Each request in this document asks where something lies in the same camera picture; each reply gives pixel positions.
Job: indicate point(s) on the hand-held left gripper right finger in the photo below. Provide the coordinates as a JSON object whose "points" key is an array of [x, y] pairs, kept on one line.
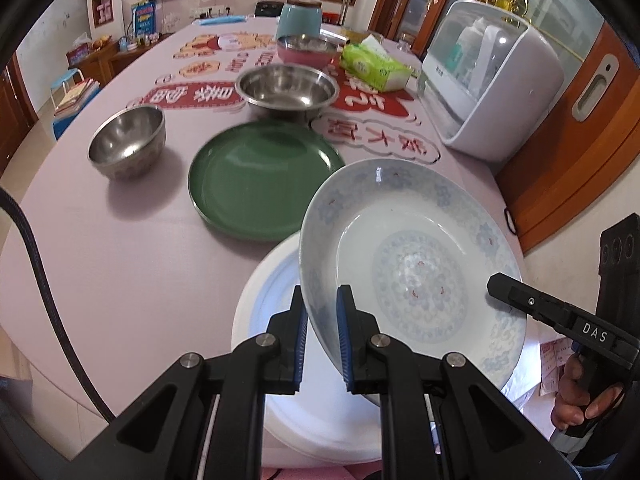
{"points": [[345, 340]]}

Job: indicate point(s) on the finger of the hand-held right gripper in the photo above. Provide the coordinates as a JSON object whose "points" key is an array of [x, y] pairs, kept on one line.
{"points": [[525, 300]]}

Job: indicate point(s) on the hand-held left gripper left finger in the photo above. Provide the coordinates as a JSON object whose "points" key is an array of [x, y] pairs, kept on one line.
{"points": [[300, 340]]}

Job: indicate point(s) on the white plate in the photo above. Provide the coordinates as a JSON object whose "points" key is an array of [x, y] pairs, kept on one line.
{"points": [[300, 430]]}

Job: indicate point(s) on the blue patterned ceramic dish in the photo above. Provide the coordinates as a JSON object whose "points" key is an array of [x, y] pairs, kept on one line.
{"points": [[425, 270]]}

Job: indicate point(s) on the green plate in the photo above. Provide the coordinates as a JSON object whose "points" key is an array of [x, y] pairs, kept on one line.
{"points": [[260, 180]]}

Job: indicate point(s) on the large steel bowl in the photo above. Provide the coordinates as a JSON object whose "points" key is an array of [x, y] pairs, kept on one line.
{"points": [[285, 85]]}

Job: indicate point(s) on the pink steel bowl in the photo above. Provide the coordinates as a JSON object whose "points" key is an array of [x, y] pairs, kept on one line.
{"points": [[300, 57]]}

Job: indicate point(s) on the person's right forearm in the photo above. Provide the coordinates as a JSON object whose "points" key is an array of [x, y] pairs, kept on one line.
{"points": [[600, 466]]}

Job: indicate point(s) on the person's right hand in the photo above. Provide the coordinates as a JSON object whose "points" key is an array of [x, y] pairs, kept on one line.
{"points": [[567, 405]]}

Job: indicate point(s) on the printed paper packets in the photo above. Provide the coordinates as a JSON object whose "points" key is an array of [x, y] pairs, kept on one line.
{"points": [[552, 370]]}

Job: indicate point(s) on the pink printed tablecloth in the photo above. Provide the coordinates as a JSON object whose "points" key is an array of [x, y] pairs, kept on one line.
{"points": [[125, 260]]}

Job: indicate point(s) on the white bottle sterilizer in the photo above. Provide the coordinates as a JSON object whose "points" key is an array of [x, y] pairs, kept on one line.
{"points": [[520, 85]]}

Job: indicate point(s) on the small steel bowl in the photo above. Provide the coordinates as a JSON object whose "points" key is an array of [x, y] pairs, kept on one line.
{"points": [[125, 132]]}

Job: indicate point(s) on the green tissue pack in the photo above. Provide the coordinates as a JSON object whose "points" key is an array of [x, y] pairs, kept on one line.
{"points": [[372, 65]]}

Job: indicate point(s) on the glass jar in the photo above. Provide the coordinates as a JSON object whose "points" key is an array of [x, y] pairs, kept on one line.
{"points": [[406, 42]]}

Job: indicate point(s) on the teal canister with brown lid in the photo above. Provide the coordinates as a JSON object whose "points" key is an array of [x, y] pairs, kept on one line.
{"points": [[297, 22]]}

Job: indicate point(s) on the blue plastic stool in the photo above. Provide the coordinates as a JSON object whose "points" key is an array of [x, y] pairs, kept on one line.
{"points": [[70, 120]]}

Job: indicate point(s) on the stack of books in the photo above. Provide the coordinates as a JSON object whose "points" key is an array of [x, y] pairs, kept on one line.
{"points": [[75, 95]]}

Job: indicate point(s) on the wooden cabinet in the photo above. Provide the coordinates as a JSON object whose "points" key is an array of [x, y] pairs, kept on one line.
{"points": [[115, 62]]}

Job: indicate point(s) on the white stool with blue seat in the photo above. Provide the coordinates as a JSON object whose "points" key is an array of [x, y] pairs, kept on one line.
{"points": [[67, 76]]}

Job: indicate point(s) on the blue toy box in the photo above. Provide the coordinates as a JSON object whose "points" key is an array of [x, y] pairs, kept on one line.
{"points": [[144, 19]]}

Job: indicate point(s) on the red tissue box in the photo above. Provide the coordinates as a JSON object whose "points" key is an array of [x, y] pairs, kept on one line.
{"points": [[79, 51]]}

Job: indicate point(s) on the brown wooden door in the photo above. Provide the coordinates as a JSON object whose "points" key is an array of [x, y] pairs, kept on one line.
{"points": [[12, 110]]}

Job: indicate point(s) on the wooden sliding door frame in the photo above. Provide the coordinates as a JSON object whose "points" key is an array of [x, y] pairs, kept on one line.
{"points": [[550, 185]]}

